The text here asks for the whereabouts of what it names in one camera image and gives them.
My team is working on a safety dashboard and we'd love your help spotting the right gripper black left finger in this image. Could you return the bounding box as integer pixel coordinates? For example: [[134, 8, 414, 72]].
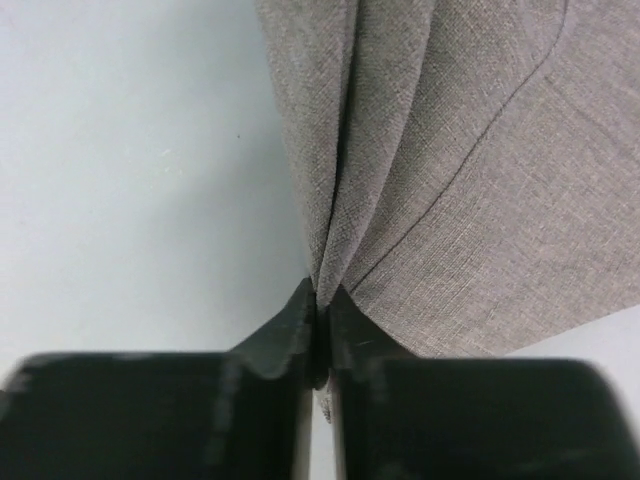
[[1, 280, 316, 479]]

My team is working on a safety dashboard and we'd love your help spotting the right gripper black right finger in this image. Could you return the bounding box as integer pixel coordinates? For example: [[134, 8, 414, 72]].
[[324, 290, 639, 479]]

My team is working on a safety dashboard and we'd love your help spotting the grey cloth napkin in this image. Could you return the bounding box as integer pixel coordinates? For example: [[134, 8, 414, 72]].
[[256, 1, 639, 357]]

